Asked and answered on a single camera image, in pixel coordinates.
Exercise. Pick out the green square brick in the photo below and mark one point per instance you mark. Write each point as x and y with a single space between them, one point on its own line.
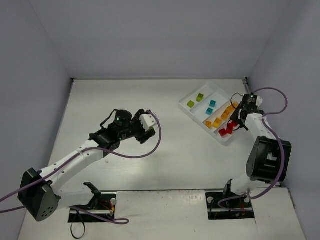
190 104

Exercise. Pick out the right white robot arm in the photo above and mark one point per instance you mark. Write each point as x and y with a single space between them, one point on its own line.
268 160

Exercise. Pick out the small red brick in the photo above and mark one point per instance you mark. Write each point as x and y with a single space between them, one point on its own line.
223 132

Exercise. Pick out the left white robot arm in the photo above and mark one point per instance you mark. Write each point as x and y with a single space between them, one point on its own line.
41 191

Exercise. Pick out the teal square brick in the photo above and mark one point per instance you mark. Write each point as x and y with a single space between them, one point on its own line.
209 111

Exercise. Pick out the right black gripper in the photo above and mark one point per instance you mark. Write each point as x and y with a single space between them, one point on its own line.
242 115

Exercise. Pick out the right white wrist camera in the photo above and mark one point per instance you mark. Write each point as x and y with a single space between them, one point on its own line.
257 100

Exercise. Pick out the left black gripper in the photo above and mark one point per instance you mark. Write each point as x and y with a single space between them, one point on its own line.
141 132

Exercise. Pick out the small teal brick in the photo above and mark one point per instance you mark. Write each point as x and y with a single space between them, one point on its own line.
212 103

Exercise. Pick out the white compartment sorting tray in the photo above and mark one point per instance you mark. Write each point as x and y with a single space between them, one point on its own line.
198 112

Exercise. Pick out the small yellow brick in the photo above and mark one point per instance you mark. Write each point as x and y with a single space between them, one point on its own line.
216 124

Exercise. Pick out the yellow curved brick back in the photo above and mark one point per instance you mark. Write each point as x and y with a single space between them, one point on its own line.
225 115

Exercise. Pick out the long yellow brick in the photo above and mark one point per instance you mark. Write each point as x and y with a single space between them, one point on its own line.
230 109

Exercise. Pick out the yellow curved brick front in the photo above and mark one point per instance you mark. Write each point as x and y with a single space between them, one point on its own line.
209 124

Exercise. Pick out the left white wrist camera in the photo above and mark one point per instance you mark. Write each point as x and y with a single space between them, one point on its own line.
147 121

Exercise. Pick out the green curved brick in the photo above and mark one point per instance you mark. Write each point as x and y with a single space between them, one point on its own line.
199 97

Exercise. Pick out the red curved brick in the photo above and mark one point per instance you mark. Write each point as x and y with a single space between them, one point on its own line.
229 131

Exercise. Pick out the yellow curved brick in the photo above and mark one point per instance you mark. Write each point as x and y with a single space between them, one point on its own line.
209 124
225 115

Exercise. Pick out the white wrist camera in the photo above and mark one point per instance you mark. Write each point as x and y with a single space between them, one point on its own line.
147 121
257 100

